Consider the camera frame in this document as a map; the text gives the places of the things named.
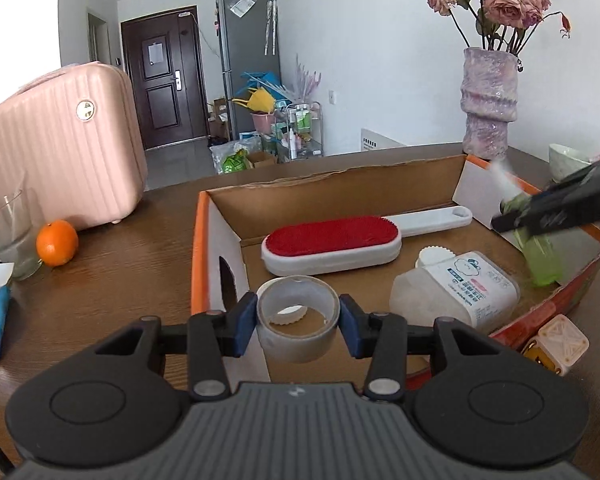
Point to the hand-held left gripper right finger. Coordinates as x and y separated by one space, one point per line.
352 325

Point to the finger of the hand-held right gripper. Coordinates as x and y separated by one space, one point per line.
565 200

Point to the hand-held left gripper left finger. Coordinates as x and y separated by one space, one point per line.
245 325

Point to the clear tape roll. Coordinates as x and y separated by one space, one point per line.
295 347

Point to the green spray bottle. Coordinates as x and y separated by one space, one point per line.
542 260

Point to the red white lint brush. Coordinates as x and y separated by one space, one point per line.
330 235

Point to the white plastic wipes container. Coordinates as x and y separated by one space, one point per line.
460 285

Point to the orange cardboard box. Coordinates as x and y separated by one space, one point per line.
360 200

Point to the pale green bowl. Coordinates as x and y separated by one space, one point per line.
567 162

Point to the pink speckled ceramic vase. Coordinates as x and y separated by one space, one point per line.
490 105

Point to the white orange cube toy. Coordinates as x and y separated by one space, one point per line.
560 340

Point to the dried pink rose bouquet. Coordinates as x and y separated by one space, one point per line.
505 5

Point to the green plastic bag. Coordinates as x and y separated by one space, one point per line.
234 162

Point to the small brown cardboard box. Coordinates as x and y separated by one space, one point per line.
262 160

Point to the trolley with bottles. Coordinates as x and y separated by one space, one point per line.
300 130

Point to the pink bucket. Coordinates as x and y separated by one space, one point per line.
263 122

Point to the orange fruit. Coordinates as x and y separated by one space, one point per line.
56 242

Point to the clear drinking glass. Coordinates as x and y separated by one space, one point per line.
10 252

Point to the pale purple dried plant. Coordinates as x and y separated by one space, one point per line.
305 80

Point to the pink hard suitcase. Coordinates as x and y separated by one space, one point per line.
55 150

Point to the dark brown entrance door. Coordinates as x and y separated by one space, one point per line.
160 75

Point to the grey refrigerator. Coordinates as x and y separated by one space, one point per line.
250 50

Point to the clear hanging umbrella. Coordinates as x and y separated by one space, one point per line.
270 20

